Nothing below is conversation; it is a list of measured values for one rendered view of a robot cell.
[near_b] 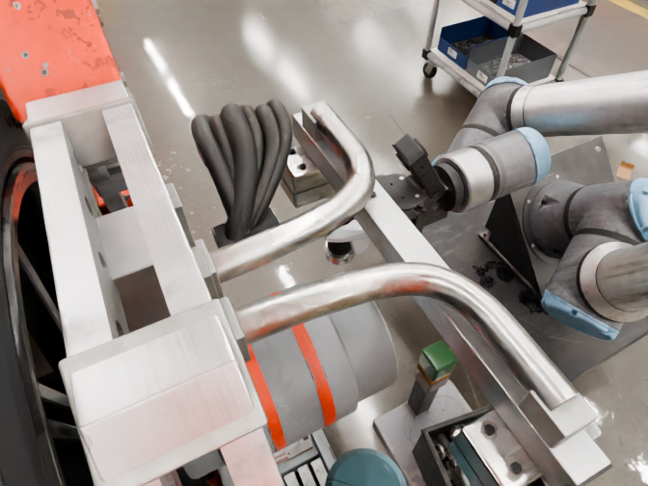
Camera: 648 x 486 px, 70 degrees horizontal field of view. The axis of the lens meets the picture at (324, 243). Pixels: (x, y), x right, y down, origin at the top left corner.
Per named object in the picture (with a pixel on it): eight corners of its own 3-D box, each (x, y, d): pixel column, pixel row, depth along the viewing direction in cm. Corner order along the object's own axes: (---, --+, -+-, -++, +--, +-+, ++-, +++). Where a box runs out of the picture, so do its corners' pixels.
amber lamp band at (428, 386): (412, 374, 76) (416, 364, 73) (432, 364, 77) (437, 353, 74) (425, 395, 73) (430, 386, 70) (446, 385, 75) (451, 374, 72)
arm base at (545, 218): (579, 173, 118) (613, 167, 109) (597, 244, 120) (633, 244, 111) (520, 194, 113) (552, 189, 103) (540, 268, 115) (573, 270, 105)
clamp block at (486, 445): (445, 447, 37) (460, 425, 33) (532, 397, 40) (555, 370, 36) (486, 512, 34) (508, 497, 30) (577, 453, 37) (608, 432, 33)
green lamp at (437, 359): (417, 361, 72) (420, 348, 69) (438, 350, 73) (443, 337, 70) (431, 383, 70) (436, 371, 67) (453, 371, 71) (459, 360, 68)
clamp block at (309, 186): (277, 183, 56) (274, 148, 52) (343, 161, 59) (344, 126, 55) (294, 210, 54) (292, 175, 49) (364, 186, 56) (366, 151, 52)
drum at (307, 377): (171, 382, 53) (131, 318, 42) (337, 310, 59) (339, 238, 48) (208, 507, 45) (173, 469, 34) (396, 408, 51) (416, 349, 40)
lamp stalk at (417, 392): (405, 402, 85) (423, 351, 69) (419, 394, 86) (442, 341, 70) (415, 418, 83) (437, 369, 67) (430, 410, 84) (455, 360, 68)
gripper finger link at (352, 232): (338, 275, 63) (390, 244, 67) (339, 247, 59) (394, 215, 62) (325, 259, 65) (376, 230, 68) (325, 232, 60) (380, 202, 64)
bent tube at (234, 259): (149, 173, 46) (112, 74, 38) (324, 120, 52) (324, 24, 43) (203, 310, 36) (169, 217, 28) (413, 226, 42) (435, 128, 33)
